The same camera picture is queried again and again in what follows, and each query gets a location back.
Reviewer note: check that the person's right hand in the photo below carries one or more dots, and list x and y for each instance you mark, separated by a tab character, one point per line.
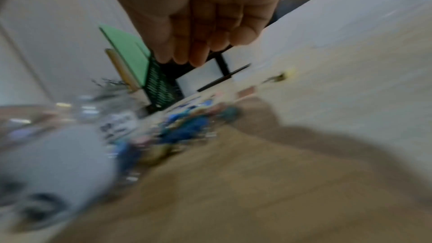
209	1

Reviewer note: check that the light green board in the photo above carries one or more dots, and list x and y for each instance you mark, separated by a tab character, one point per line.
126	47

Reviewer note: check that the dark green perforated basket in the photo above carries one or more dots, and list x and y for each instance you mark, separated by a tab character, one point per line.
158	87

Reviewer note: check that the small yellow object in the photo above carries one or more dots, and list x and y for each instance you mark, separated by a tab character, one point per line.
287	74

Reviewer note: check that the wooden stick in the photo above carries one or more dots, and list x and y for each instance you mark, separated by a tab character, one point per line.
121	70

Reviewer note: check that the pile of blue small items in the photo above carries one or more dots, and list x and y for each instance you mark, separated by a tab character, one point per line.
184	130

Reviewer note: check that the clear glass jar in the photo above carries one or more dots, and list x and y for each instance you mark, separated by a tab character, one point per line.
57	156

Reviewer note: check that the black metal frame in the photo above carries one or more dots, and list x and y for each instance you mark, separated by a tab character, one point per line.
222	64

